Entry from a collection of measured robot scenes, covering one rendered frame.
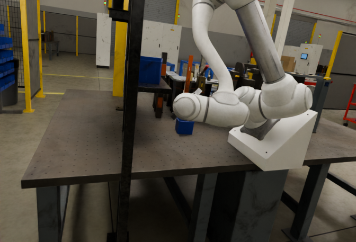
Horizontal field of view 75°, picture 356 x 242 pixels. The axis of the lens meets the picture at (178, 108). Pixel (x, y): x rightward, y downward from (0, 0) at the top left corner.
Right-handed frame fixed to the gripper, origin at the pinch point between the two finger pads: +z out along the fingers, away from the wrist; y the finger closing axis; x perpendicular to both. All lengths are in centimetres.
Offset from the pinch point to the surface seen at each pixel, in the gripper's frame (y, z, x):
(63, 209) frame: 98, 11, -8
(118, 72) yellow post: 26, 100, -65
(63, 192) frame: 100, 26, -16
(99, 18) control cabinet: 16, 734, -429
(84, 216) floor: 110, 37, 5
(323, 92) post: -80, 65, 73
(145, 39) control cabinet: -49, 814, -275
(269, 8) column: -432, 731, -9
